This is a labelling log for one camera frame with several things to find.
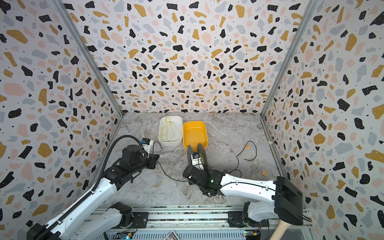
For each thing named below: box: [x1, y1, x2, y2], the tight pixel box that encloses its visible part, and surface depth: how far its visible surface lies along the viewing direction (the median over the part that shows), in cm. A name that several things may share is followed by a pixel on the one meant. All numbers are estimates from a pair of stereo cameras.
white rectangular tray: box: [158, 115, 183, 147], surface depth 108 cm
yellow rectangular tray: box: [182, 120, 208, 153], surface depth 109 cm
